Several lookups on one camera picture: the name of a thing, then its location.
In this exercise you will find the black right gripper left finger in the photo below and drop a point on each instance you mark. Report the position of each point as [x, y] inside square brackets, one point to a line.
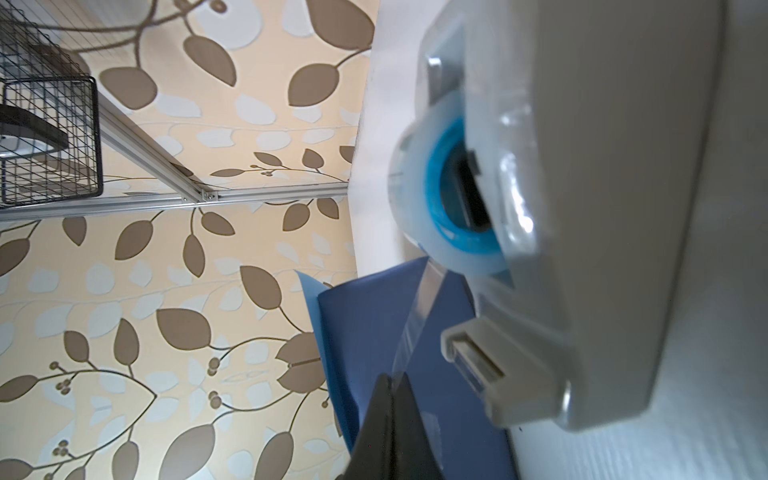
[371, 456]

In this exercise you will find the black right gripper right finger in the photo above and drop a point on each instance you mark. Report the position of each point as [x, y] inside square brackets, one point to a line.
[413, 456]

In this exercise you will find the blue wrapping paper sheet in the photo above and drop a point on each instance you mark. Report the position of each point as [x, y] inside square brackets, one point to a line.
[358, 326]

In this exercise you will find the clear tape strip pulled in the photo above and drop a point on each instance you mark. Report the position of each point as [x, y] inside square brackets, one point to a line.
[426, 294]

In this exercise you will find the grey tape dispenser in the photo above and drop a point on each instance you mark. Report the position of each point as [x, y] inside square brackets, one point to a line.
[553, 163]

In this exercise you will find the aluminium frame crossbar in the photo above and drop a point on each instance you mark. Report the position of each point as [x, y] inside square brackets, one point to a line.
[124, 136]

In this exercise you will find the back wall wire basket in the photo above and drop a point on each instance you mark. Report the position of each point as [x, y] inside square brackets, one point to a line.
[50, 132]

